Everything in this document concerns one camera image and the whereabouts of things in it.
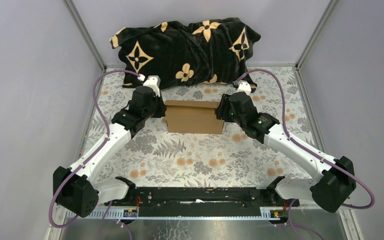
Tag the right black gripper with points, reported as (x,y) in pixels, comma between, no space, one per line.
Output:
(221,112)

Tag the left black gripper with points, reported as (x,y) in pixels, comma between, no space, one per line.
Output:
(163,107)

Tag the brown cardboard box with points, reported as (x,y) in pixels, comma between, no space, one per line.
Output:
(193,117)

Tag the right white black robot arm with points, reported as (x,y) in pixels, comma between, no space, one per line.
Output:
(331,180)

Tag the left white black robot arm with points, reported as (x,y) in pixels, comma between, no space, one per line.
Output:
(106,149)

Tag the floral patterned table mat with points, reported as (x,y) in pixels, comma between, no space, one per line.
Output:
(158,158)

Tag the black blanket with tan flowers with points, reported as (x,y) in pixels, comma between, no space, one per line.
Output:
(212,51)

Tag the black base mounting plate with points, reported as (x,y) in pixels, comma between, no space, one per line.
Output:
(202,201)

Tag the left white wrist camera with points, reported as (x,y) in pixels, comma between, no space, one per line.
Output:
(153,82)

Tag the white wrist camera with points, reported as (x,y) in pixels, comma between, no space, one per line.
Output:
(153,82)
(243,87)

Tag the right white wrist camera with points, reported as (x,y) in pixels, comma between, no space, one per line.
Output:
(243,87)

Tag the aluminium frame rail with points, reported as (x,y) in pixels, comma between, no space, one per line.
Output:
(128,213)

